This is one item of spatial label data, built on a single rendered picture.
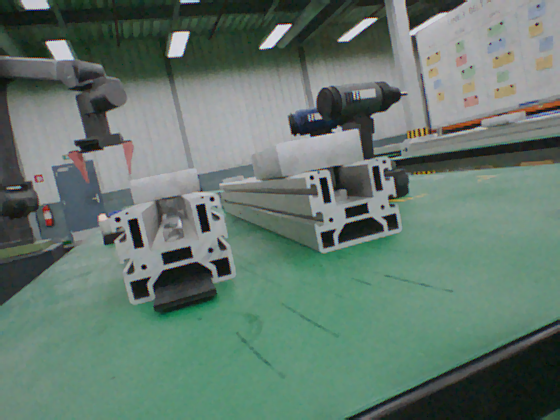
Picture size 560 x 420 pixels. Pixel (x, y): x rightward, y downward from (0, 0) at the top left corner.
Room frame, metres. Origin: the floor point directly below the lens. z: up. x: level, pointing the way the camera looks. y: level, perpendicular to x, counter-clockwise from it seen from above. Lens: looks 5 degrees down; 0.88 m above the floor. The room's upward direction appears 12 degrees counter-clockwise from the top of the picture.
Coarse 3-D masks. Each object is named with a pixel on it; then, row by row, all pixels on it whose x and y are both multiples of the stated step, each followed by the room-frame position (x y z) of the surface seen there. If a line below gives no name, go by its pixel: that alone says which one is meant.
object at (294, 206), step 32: (384, 160) 0.45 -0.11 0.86; (224, 192) 1.11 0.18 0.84; (256, 192) 0.73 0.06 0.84; (288, 192) 0.53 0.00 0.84; (320, 192) 0.42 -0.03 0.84; (352, 192) 0.49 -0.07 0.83; (384, 192) 0.44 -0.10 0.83; (256, 224) 0.73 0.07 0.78; (288, 224) 0.52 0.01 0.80; (320, 224) 0.43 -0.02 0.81; (352, 224) 0.52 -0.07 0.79; (384, 224) 0.44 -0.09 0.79
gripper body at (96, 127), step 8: (88, 120) 0.97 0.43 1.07; (96, 120) 0.97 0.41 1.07; (104, 120) 0.99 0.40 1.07; (88, 128) 0.97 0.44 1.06; (96, 128) 0.97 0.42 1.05; (104, 128) 0.98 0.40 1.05; (88, 136) 0.97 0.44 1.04; (96, 136) 0.97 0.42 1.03; (104, 136) 0.97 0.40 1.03; (120, 136) 0.98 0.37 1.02; (80, 144) 0.96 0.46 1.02; (96, 144) 0.99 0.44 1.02
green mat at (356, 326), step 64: (448, 192) 0.67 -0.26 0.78; (512, 192) 0.55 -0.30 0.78; (64, 256) 0.90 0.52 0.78; (256, 256) 0.47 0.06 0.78; (320, 256) 0.41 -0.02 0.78; (384, 256) 0.36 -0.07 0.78; (448, 256) 0.32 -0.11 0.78; (512, 256) 0.29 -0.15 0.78; (0, 320) 0.41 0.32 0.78; (64, 320) 0.36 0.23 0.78; (128, 320) 0.32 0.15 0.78; (192, 320) 0.29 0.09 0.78; (256, 320) 0.26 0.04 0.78; (320, 320) 0.24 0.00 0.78; (384, 320) 0.22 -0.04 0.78; (448, 320) 0.21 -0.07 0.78; (512, 320) 0.19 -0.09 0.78; (0, 384) 0.24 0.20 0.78; (64, 384) 0.22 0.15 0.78; (128, 384) 0.21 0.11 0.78; (192, 384) 0.19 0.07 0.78; (256, 384) 0.18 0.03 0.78; (320, 384) 0.17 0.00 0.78; (384, 384) 0.16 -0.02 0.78
